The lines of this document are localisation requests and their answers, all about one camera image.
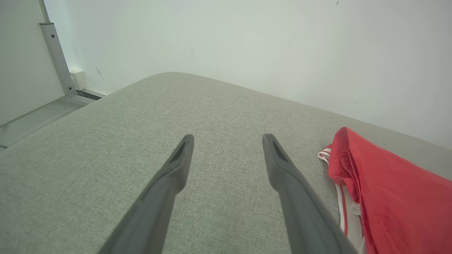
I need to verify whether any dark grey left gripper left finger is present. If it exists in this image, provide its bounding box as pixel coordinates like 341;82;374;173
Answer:
98;134;194;254

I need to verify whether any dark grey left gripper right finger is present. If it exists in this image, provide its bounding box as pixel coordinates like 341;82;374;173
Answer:
263;134;357;254

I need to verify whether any red basketball jersey with numbers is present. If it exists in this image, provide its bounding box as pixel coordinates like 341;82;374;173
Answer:
317;127;452;254

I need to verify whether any white and black baseboard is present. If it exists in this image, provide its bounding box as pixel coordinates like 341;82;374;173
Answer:
76;87;106;101

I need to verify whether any white wall box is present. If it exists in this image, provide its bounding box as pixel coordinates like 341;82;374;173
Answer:
70;69;88;91

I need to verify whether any grey metal frame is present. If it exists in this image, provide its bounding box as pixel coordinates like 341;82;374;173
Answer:
0;0;105;149

